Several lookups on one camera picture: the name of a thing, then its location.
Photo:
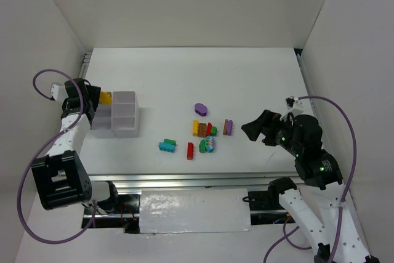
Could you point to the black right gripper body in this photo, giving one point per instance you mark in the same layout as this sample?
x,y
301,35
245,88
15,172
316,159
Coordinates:
x,y
271,127

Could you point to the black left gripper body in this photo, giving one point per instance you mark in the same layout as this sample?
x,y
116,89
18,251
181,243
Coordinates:
x,y
95,95

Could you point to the purple curved lego brick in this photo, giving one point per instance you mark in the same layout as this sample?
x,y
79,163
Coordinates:
x,y
229,127

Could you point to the yellow rounded lego brick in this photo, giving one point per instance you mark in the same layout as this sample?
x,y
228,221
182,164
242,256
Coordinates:
x,y
105,98

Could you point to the thin brown lego plate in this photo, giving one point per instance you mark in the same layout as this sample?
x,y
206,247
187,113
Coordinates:
x,y
225,127

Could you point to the purple rounded lego brick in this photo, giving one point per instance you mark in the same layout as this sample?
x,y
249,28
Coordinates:
x,y
200,109

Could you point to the yellow rectangular lego brick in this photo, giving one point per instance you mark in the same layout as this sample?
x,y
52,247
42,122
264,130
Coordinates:
x,y
195,131

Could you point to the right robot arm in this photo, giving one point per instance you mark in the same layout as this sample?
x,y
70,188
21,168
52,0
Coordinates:
x,y
333,236

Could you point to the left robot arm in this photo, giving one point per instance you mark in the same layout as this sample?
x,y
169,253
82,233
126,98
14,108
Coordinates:
x,y
60,177

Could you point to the small green lego brick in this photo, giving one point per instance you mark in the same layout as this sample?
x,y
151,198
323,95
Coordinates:
x,y
213,131

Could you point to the red curved lego brick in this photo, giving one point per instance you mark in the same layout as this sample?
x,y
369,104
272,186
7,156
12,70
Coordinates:
x,y
208,129

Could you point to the blue frog-print lego brick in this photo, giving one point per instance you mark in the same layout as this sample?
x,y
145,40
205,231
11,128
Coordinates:
x,y
209,144

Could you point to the white compartment organizer box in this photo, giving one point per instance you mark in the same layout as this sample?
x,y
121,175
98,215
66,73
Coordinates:
x,y
120,119

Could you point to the brown rectangular lego brick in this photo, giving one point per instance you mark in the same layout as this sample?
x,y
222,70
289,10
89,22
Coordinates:
x,y
202,130

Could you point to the green curved lego brick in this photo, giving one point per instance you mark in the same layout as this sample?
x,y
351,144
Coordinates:
x,y
202,146

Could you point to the red rectangular lego brick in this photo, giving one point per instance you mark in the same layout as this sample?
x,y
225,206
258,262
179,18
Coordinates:
x,y
190,151

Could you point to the green lego brick on teal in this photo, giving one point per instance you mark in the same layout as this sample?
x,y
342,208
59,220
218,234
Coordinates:
x,y
170,142

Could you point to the teal rectangular lego brick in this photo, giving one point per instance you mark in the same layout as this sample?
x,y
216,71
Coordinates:
x,y
166,147

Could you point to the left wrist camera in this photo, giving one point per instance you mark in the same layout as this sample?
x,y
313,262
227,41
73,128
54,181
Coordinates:
x,y
58,92

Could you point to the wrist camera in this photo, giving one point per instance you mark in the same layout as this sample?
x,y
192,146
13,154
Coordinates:
x,y
294,107
58,92

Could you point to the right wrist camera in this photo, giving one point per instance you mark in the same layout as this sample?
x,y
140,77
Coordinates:
x,y
294,107

